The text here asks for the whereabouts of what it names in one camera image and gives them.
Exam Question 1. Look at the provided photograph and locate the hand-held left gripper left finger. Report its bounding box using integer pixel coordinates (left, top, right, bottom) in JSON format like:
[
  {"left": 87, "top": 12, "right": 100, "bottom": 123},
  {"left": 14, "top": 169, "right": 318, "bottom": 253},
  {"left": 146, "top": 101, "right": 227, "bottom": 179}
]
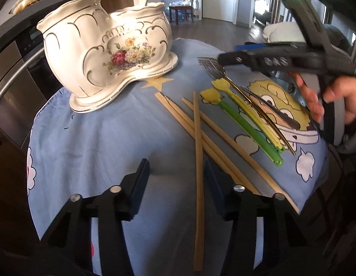
[{"left": 40, "top": 158, "right": 151, "bottom": 276}]

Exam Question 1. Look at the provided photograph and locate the green stick with yellow tulip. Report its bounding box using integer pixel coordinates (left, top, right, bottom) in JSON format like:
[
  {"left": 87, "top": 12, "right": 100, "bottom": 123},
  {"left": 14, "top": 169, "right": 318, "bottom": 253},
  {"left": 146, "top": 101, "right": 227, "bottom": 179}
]
[{"left": 200, "top": 89, "right": 284, "bottom": 166}]

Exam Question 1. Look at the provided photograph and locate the white cushion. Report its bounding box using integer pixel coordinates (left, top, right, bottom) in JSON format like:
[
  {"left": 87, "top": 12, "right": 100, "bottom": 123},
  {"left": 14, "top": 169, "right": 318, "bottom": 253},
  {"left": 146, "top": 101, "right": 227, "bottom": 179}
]
[{"left": 263, "top": 21, "right": 308, "bottom": 46}]

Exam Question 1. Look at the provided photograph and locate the curved metal oven handle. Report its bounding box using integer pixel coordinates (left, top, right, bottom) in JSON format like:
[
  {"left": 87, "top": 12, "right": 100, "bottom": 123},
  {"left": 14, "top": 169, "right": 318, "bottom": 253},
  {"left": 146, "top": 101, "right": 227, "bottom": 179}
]
[{"left": 0, "top": 46, "right": 46, "bottom": 101}]

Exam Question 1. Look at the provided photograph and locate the stainless steel oven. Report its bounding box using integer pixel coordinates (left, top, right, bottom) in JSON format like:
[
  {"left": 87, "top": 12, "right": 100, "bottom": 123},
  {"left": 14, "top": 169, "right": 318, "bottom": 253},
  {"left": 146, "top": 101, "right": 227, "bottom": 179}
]
[{"left": 0, "top": 23, "right": 66, "bottom": 147}]

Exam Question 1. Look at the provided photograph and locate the metal spoon gold trim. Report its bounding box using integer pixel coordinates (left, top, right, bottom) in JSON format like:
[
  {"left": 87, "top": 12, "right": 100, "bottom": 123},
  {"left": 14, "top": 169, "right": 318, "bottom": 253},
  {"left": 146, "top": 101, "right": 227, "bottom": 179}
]
[{"left": 207, "top": 57, "right": 301, "bottom": 130}]

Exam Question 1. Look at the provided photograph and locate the white floral ceramic utensil holder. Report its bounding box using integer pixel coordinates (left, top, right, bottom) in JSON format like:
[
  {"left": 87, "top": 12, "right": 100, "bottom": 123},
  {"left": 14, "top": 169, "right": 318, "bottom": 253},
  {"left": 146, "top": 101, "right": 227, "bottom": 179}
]
[{"left": 37, "top": 0, "right": 179, "bottom": 112}]

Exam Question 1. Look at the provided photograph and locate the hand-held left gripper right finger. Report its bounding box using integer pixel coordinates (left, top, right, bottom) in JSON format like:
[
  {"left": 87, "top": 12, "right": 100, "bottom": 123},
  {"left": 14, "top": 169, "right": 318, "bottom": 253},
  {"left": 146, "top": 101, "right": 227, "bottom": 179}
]
[{"left": 204, "top": 159, "right": 311, "bottom": 276}]

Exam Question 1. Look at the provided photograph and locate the person's right hand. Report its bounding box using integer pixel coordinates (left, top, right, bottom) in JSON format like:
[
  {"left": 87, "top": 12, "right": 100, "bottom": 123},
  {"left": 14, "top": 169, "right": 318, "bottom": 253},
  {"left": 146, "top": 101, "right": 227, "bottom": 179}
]
[{"left": 295, "top": 74, "right": 356, "bottom": 126}]

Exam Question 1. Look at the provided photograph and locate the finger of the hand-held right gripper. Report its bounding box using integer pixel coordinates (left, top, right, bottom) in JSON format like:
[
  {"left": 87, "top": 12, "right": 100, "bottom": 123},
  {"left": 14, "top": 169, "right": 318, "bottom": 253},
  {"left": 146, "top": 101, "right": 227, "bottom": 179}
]
[
  {"left": 218, "top": 50, "right": 255, "bottom": 70},
  {"left": 234, "top": 43, "right": 300, "bottom": 52}
]

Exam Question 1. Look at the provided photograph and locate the silver fork with gold handle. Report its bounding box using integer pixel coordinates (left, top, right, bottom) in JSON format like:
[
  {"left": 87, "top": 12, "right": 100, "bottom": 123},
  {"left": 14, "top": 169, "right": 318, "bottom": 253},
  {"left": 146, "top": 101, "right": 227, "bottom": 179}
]
[{"left": 197, "top": 57, "right": 296, "bottom": 156}]

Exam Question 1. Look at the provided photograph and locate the blue printed cartoon cloth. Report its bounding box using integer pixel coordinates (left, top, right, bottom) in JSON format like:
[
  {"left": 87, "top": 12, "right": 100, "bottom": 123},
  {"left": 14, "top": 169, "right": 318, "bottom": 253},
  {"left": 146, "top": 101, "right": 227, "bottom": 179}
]
[{"left": 27, "top": 37, "right": 329, "bottom": 276}]

